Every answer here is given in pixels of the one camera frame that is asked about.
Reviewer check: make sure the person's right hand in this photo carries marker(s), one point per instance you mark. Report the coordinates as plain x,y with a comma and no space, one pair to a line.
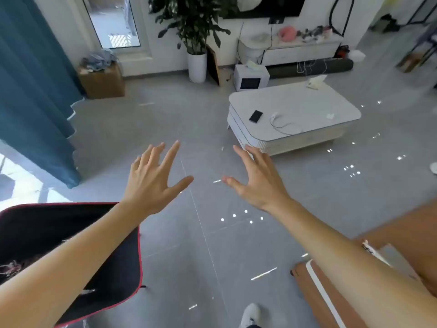
263,184

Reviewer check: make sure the person's left hand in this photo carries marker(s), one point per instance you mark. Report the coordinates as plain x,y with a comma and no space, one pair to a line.
150,182

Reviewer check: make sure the black smartphone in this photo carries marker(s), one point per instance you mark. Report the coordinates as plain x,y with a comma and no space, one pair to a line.
256,116

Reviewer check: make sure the person's right forearm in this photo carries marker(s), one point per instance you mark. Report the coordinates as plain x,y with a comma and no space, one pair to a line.
341,263

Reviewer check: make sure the person's left forearm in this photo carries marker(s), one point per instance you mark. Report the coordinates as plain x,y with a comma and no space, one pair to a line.
68,263

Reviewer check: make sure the white coffee table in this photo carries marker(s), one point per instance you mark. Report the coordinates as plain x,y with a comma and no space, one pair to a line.
300,105

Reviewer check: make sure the small white cube appliance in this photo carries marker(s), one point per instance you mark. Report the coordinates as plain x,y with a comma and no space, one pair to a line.
251,80

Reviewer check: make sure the brown cardboard box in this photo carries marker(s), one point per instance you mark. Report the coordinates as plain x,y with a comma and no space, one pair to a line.
102,81

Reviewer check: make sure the brown cardboard panel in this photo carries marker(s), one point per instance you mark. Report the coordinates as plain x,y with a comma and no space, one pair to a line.
225,78

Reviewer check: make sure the black chair with red trim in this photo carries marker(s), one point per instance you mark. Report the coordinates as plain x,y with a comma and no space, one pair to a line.
34,228

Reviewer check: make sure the white plant pot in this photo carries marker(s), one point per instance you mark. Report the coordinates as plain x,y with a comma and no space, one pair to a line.
197,66

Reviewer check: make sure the white sneaker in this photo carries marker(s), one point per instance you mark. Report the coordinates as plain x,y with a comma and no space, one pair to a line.
251,315

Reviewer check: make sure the pile of gray clothes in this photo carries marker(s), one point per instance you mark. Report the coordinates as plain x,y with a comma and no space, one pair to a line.
99,59

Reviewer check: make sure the white media console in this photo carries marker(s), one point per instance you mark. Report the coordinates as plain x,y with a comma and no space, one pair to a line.
297,52

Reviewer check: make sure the pink round cushion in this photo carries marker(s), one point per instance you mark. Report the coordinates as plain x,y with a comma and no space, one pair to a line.
287,33

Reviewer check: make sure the teal curtain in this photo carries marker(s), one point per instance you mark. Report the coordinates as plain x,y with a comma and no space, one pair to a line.
30,81

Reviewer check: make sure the brown sofa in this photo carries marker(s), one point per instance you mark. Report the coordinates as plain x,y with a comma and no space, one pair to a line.
413,228

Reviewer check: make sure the green leafy plant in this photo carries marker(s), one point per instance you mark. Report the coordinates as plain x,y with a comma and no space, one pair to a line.
194,20

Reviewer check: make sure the black wall television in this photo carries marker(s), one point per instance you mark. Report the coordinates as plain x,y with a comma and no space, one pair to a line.
280,6

